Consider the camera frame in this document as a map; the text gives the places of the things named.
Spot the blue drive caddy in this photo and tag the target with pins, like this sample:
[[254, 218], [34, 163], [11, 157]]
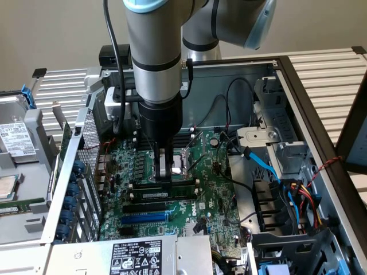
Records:
[[275, 270]]

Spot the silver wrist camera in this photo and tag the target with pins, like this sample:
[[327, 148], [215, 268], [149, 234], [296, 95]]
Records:
[[110, 107]]

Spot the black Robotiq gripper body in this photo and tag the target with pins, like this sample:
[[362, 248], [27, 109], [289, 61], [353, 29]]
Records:
[[160, 120]]

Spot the long black expansion slot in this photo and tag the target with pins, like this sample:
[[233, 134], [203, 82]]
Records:
[[143, 208]]

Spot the blue card retention knob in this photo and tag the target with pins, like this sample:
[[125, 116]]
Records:
[[78, 166], [66, 216], [73, 189], [70, 202], [62, 230]]

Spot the short black expansion slot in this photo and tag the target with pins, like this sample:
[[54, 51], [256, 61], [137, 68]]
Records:
[[127, 232]]

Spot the blue expansion slot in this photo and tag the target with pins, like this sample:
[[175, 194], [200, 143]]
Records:
[[143, 219]]

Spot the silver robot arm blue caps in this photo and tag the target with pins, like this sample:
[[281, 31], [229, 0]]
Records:
[[155, 43]]

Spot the black box device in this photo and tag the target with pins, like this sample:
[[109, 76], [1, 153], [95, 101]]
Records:
[[106, 57]]

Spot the green Dell motherboard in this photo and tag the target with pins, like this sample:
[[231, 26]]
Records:
[[212, 177]]

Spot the CPU socket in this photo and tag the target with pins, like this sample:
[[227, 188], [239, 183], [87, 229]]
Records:
[[180, 164]]

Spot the silver disk bay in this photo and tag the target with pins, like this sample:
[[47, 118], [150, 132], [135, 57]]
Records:
[[258, 136]]

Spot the silver CPU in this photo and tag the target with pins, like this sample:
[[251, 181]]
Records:
[[7, 187]]

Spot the silver chipset heatsink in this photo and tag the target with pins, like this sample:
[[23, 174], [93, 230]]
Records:
[[189, 230]]

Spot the open grey PC case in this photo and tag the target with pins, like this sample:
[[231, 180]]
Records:
[[206, 77]]

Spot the silver power supply with label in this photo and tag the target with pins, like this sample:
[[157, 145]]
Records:
[[86, 257]]

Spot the silver hard disk with label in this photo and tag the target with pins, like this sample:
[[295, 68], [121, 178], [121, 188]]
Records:
[[17, 139]]

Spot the blue disk rail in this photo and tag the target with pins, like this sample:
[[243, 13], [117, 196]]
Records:
[[30, 97]]

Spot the round coin battery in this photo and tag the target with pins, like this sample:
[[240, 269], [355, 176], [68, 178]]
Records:
[[214, 141]]

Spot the grey parts rack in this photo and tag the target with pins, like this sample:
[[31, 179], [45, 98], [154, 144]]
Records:
[[31, 177]]

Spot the green RAM stick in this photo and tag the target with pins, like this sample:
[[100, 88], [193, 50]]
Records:
[[183, 190], [14, 208]]

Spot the green graphics card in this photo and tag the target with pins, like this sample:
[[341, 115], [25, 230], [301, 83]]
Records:
[[66, 137]]

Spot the black table end cap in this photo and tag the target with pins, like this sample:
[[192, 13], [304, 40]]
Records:
[[39, 72], [359, 50]]

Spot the black framed side panel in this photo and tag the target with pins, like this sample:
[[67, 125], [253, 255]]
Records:
[[342, 143]]

